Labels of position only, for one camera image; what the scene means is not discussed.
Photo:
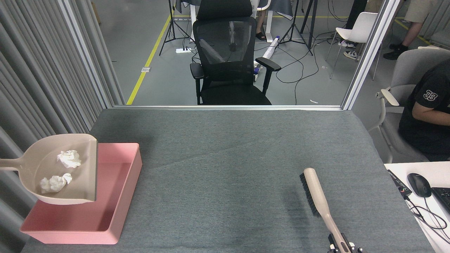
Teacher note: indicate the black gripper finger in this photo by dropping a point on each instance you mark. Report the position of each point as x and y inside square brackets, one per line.
[334, 250]
[355, 251]

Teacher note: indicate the beige brush with black bristles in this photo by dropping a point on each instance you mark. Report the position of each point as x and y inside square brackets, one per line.
[316, 191]

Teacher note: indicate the white paper ball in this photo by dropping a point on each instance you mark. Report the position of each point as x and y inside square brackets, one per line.
[69, 159]
[54, 182]

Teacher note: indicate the beige plastic dustpan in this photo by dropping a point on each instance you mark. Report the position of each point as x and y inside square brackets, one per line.
[45, 147]

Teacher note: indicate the person's forearm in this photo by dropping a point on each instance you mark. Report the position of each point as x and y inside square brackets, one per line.
[432, 114]

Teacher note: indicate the pink plastic bin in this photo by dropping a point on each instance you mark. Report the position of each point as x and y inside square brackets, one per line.
[105, 196]

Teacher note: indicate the black controller with red button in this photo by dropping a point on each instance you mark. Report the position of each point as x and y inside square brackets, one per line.
[399, 182]

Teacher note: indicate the white side table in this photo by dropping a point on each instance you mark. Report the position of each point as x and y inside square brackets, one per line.
[436, 228]

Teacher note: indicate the black computer mouse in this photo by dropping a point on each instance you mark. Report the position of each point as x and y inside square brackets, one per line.
[419, 184]

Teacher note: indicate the black keyboard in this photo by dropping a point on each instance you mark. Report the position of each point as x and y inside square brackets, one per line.
[443, 198]

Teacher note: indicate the person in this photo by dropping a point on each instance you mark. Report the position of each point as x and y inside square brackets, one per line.
[418, 10]
[355, 14]
[425, 137]
[260, 24]

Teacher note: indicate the grey upholstered armchair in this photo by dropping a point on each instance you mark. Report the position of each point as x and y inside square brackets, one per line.
[407, 70]

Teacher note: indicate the white roll with blue caps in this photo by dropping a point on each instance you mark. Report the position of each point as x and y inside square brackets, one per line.
[270, 49]

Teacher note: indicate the white plastic chair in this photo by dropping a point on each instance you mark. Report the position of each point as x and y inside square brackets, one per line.
[358, 30]

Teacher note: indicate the black mesh office chair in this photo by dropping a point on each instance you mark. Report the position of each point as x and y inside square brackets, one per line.
[225, 45]

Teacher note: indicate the black tripod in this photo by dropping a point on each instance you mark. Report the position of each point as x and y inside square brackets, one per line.
[294, 21]
[172, 24]

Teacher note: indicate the white power strip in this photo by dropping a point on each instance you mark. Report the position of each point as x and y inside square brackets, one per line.
[183, 50]

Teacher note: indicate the grey floor socket plate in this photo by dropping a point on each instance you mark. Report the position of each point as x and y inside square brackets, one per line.
[146, 69]

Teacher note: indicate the grey pleated curtain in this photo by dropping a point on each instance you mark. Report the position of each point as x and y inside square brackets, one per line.
[35, 70]

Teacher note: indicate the silver table rail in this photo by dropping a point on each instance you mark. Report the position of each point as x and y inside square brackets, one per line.
[225, 107]

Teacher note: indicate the silver post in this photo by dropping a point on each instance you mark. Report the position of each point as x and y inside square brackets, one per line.
[369, 56]
[84, 52]

